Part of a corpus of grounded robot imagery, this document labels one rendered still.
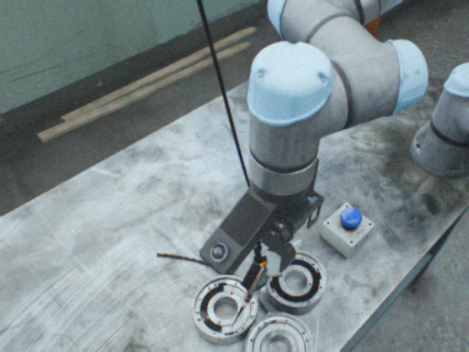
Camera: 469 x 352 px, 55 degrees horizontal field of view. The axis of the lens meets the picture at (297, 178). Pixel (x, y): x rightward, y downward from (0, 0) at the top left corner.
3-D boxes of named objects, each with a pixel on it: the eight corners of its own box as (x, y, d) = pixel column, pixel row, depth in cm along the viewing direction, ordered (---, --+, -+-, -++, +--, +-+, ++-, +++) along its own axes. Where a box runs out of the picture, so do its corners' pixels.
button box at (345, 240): (347, 259, 83) (353, 246, 79) (319, 236, 86) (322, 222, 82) (374, 234, 87) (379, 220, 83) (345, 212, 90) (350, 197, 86)
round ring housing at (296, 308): (314, 256, 83) (317, 245, 80) (331, 309, 77) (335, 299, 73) (258, 267, 80) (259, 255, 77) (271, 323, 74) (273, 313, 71)
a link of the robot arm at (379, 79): (381, 5, 50) (296, 25, 46) (445, 62, 45) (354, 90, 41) (365, 63, 56) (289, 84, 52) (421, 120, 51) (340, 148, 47)
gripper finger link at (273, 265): (306, 265, 68) (309, 228, 61) (280, 291, 65) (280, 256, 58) (291, 253, 69) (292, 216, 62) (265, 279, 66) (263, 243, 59)
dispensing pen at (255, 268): (216, 325, 68) (262, 239, 63) (234, 315, 72) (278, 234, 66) (226, 335, 68) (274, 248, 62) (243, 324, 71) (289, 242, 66)
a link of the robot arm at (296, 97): (359, 74, 39) (272, 99, 36) (338, 158, 48) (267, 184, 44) (314, 27, 43) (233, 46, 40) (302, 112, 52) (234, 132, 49)
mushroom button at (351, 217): (348, 242, 82) (354, 227, 79) (332, 229, 84) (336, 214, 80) (362, 229, 85) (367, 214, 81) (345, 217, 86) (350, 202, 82)
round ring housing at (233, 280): (263, 339, 72) (264, 330, 69) (197, 353, 70) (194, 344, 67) (252, 280, 79) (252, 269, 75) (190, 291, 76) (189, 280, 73)
